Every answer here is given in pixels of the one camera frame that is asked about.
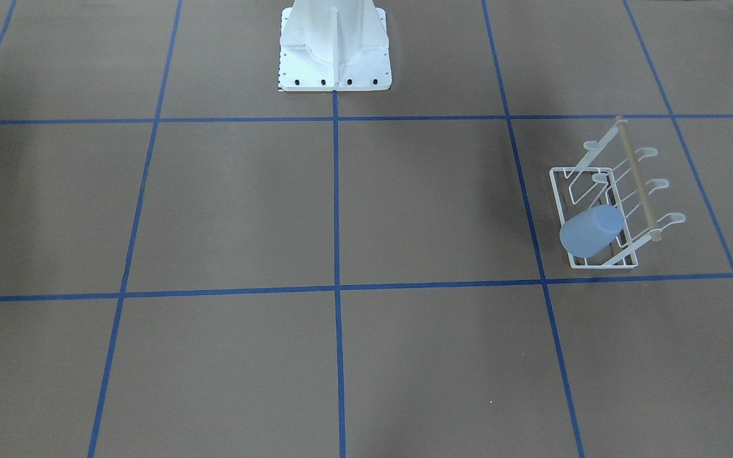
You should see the white wire cup holder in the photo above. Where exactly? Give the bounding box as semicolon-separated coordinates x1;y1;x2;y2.
548;115;687;270

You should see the light blue plastic cup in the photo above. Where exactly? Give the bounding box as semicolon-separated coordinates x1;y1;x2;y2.
559;205;625;258

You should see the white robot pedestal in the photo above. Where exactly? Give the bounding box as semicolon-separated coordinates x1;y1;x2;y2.
277;1;393;92

